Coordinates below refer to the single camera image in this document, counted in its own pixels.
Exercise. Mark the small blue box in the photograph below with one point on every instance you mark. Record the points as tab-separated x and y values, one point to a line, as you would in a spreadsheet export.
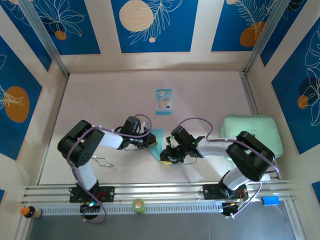
270	200

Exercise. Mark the aluminium mounting rail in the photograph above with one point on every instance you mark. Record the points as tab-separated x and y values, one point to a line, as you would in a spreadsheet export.
162	191

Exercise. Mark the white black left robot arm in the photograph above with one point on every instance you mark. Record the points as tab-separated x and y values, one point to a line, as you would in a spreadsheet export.
111	140

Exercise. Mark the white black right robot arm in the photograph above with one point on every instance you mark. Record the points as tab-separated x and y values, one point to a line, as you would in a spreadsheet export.
215	150

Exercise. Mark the mint green tray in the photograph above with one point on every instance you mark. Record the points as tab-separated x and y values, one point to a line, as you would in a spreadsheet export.
265	127

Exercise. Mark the light blue paper sheet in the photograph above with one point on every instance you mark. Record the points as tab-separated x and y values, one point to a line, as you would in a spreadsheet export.
157	132

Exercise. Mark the green capped bottle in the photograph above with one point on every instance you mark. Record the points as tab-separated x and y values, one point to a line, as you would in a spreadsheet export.
138	206

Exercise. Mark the brown bottle orange cap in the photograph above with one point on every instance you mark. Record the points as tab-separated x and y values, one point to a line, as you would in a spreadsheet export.
30	212

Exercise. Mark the black controller board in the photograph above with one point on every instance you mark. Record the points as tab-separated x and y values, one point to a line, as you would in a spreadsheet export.
88	207
228	208

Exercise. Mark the blue wet wipes packet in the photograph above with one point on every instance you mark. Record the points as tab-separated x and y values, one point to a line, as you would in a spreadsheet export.
164	102

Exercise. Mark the aluminium frame post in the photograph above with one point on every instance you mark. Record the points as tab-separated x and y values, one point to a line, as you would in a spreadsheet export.
265	35
44	35

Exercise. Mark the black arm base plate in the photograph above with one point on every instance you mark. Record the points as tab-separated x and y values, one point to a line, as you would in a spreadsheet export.
211	192
107	193

